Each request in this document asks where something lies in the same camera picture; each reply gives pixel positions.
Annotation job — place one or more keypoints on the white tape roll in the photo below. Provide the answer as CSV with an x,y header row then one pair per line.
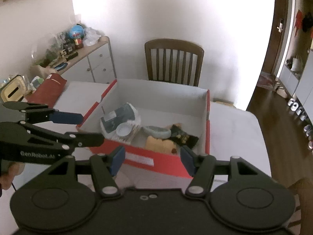
x,y
124,129

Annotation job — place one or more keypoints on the patterned doormat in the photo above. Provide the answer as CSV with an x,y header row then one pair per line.
x,y
267,80

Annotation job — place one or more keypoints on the wooden chair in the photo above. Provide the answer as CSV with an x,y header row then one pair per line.
x,y
151,63
304,200

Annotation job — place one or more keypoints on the wooden tissue box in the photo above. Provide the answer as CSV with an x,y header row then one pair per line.
x,y
12,89

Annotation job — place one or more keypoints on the white cabinet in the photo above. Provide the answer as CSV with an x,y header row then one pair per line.
x,y
303,88

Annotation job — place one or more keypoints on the white tote bag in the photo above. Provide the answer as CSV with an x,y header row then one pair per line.
x,y
297,64

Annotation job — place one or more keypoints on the red hanging decoration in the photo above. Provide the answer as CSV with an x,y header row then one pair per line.
x,y
298,22

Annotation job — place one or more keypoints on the row of white shoes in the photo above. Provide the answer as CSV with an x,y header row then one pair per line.
x,y
300,115

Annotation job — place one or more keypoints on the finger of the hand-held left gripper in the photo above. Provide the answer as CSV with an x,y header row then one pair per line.
x,y
85,139
66,118

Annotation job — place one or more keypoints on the brown door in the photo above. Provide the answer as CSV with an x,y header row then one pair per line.
x,y
278,9

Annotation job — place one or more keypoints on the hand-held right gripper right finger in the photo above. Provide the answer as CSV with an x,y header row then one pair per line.
x,y
187,159

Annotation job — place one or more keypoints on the blue globe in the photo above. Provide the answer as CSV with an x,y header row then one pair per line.
x,y
76,31

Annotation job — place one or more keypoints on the black snack packet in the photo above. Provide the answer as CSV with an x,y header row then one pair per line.
x,y
183,137

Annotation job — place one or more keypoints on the white sideboard with wooden top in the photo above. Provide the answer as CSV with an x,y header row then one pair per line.
x,y
100,63

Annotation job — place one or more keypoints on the clear plastic bag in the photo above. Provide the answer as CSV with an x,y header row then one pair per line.
x,y
93,36

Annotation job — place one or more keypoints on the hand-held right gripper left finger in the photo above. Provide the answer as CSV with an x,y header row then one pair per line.
x,y
117,160

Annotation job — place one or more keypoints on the dark jar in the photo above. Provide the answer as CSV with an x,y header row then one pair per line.
x,y
78,43

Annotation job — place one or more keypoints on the person's left hand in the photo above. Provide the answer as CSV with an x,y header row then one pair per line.
x,y
14,173

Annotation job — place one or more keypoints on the red cardboard box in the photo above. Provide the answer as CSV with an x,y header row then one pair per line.
x,y
168,164

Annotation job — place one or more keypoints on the red paper bag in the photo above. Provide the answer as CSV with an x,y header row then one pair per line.
x,y
49,90

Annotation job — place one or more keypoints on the white shell shaped pouch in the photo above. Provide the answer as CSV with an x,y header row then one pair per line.
x,y
156,132

